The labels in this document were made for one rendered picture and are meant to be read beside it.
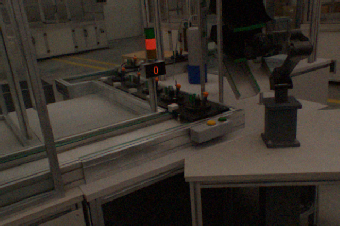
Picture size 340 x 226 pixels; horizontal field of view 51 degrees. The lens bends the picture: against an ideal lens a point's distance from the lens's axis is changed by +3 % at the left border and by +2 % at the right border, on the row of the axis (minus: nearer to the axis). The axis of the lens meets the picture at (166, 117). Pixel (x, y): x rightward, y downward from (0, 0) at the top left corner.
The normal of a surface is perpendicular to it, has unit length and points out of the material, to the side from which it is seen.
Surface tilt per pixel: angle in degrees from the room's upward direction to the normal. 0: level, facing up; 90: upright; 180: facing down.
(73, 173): 90
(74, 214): 90
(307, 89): 90
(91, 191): 0
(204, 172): 0
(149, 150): 90
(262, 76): 45
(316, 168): 0
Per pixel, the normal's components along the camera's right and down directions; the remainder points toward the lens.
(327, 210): -0.09, -0.94
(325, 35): -0.75, 0.28
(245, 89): 0.21, -0.46
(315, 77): 0.53, 0.25
